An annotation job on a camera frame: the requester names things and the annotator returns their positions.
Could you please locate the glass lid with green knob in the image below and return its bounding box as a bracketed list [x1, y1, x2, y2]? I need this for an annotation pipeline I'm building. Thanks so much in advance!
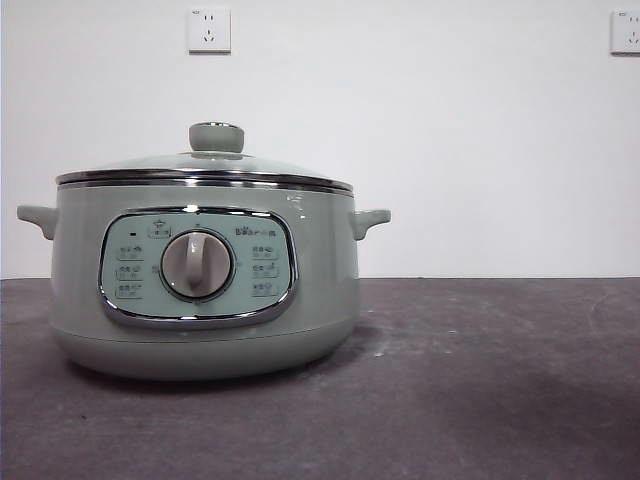
[55, 120, 352, 186]

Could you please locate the pale green electric cooking pot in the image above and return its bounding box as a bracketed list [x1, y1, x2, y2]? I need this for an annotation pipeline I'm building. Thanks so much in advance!
[16, 177, 392, 383]

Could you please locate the white wall socket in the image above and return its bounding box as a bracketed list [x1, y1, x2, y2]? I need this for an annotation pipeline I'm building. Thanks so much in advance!
[187, 7, 233, 55]
[609, 9, 640, 56]

